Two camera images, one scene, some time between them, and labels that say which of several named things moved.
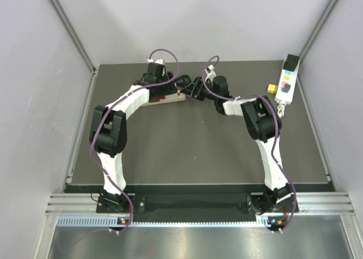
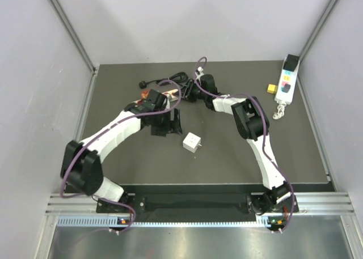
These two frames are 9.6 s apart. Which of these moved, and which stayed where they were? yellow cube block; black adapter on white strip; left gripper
Moved: left gripper
Stayed: black adapter on white strip; yellow cube block
